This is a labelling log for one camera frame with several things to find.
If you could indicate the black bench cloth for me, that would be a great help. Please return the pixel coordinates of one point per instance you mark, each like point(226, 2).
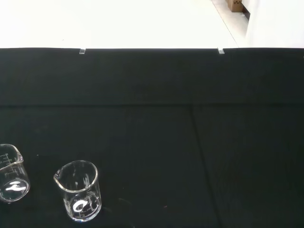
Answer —
point(152, 142)

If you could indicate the clear tape piece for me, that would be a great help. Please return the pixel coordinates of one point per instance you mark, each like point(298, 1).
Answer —
point(82, 51)
point(221, 51)

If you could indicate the brown cardboard box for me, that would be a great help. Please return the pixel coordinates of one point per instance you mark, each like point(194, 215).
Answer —
point(235, 5)

